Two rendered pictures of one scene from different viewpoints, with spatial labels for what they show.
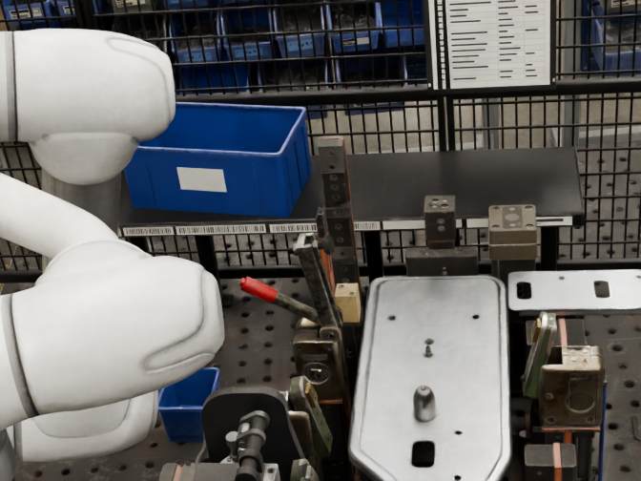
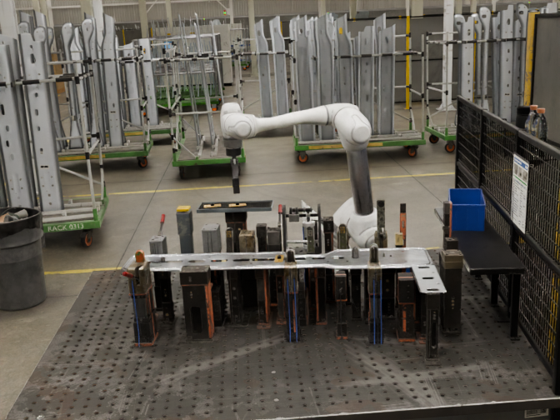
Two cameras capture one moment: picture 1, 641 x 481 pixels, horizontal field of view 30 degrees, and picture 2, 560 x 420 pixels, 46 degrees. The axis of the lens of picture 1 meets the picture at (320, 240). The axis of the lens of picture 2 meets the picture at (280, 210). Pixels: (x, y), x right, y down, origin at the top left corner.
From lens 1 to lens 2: 2.91 m
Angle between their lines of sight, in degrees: 76
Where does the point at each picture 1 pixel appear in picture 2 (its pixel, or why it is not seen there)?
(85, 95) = (340, 122)
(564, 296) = (422, 272)
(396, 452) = (337, 254)
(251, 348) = not seen: hidden behind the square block
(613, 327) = (496, 350)
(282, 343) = not seen: hidden behind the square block
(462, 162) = (501, 250)
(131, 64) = (350, 120)
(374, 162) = (493, 238)
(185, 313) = (233, 122)
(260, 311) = (475, 284)
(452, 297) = (417, 257)
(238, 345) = not seen: hidden behind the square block
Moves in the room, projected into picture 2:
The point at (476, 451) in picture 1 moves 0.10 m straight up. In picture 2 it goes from (338, 262) to (338, 241)
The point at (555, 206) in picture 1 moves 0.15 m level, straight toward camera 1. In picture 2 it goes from (472, 264) to (436, 264)
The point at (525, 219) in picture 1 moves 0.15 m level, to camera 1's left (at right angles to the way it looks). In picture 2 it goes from (452, 253) to (439, 242)
